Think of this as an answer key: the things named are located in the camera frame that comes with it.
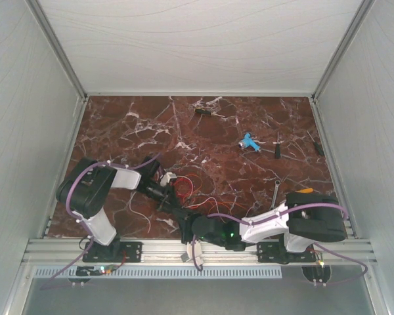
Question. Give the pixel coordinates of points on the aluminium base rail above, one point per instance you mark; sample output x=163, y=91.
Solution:
x=170, y=252

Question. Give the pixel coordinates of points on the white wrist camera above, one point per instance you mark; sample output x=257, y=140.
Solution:
x=193, y=253
x=167, y=178

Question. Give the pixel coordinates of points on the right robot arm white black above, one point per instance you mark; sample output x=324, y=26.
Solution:
x=302, y=219

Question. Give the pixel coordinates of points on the yellow black screwdriver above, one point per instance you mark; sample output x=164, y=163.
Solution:
x=206, y=112

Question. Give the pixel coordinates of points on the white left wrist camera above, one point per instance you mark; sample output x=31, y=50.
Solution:
x=167, y=178

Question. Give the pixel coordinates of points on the yellow handle pliers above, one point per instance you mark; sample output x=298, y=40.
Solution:
x=306, y=190

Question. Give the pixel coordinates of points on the silver ratchet wrench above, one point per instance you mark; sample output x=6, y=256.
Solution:
x=275, y=193

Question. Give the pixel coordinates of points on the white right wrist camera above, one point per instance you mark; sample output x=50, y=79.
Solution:
x=193, y=253

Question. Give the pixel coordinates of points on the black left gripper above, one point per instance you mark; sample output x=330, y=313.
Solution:
x=168, y=201

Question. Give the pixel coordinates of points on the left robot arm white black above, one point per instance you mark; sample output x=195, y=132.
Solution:
x=85, y=189

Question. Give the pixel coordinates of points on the black small tool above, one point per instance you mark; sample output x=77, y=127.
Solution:
x=317, y=145

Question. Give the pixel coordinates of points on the grey slotted cable duct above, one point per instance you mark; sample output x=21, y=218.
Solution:
x=175, y=272

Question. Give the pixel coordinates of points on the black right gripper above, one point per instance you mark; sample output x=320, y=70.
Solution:
x=185, y=218

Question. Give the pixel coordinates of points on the black handle screwdriver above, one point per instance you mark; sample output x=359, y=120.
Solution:
x=277, y=143

